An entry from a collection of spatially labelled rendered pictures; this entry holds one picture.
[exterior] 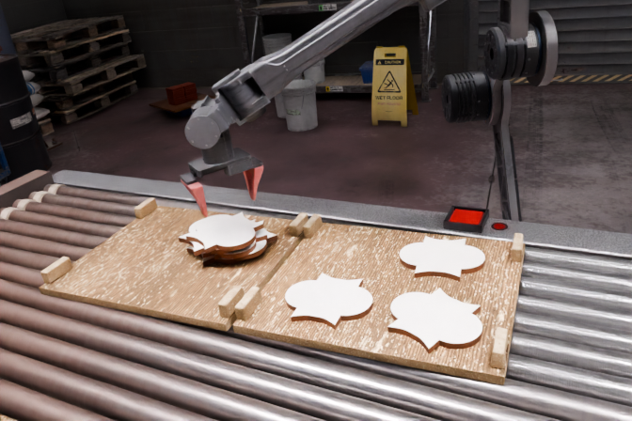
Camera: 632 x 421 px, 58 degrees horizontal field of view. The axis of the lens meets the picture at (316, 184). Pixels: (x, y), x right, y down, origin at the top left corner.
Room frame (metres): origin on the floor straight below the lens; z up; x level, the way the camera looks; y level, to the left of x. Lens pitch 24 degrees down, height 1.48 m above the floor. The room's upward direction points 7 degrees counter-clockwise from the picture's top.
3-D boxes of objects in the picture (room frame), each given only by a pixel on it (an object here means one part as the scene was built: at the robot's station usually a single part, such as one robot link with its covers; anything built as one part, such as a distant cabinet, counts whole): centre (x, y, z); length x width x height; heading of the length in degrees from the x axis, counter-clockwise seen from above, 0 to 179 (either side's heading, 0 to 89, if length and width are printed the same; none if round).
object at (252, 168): (0.99, 0.14, 1.08); 0.07 x 0.07 x 0.09; 27
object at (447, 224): (1.01, -0.30, 0.92); 0.08 x 0.08 x 0.02; 61
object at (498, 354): (0.60, -0.22, 0.95); 0.06 x 0.02 x 0.03; 155
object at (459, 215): (1.01, -0.30, 0.92); 0.06 x 0.06 x 0.01; 61
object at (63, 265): (0.95, 0.51, 0.95); 0.06 x 0.02 x 0.03; 154
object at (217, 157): (0.97, 0.17, 1.15); 0.10 x 0.07 x 0.07; 117
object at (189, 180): (0.96, 0.20, 1.07); 0.07 x 0.07 x 0.09; 27
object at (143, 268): (0.99, 0.28, 0.93); 0.41 x 0.35 x 0.02; 64
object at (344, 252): (0.81, -0.10, 0.93); 0.41 x 0.35 x 0.02; 65
